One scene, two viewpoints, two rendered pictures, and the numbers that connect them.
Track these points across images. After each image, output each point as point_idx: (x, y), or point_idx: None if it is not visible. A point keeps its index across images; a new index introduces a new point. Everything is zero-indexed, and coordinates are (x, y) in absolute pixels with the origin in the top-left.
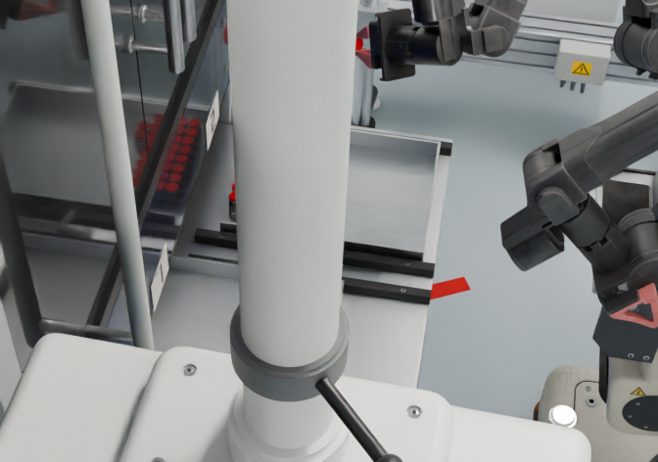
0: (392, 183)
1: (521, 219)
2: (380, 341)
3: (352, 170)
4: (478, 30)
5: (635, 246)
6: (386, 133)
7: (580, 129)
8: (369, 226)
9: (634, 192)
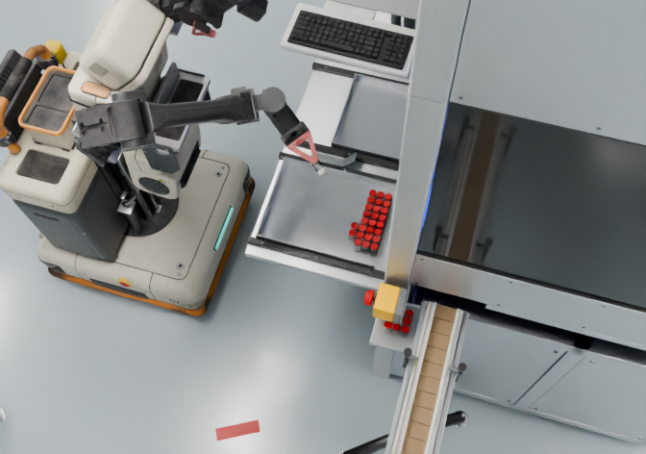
0: (290, 219)
1: None
2: (315, 121)
3: (312, 231)
4: (248, 88)
5: None
6: (287, 251)
7: None
8: (310, 189)
9: (163, 132)
